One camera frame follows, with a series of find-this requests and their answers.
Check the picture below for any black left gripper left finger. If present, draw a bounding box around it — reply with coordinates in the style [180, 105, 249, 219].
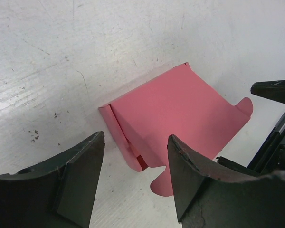
[0, 131, 105, 228]

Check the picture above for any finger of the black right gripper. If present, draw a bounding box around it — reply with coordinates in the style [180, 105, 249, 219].
[250, 80, 285, 104]

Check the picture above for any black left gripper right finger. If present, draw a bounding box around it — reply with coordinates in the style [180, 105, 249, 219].
[167, 135, 285, 228]

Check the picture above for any pink paper box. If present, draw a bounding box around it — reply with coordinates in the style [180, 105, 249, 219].
[99, 63, 253, 197]

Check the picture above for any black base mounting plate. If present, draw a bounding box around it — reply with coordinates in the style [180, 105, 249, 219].
[247, 112, 285, 175]

